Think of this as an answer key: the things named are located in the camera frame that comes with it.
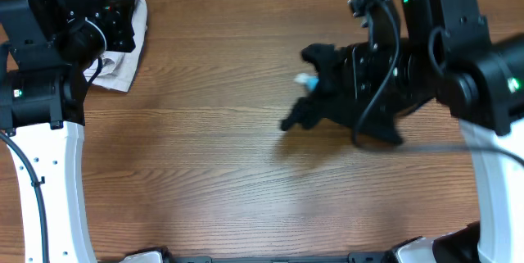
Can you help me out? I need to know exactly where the light blue t-shirt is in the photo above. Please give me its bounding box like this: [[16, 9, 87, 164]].
[[294, 73, 319, 92]]

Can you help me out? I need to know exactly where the black t-shirt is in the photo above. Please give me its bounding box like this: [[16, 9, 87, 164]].
[[281, 43, 403, 145]]

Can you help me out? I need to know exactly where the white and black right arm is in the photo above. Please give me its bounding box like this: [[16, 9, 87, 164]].
[[349, 0, 523, 262]]

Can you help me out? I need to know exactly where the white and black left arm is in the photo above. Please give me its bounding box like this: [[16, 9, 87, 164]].
[[1, 0, 135, 262]]

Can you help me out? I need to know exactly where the folded beige garment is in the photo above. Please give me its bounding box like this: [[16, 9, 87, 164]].
[[93, 0, 148, 93]]

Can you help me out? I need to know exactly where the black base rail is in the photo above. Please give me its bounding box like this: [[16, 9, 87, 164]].
[[122, 246, 435, 263]]

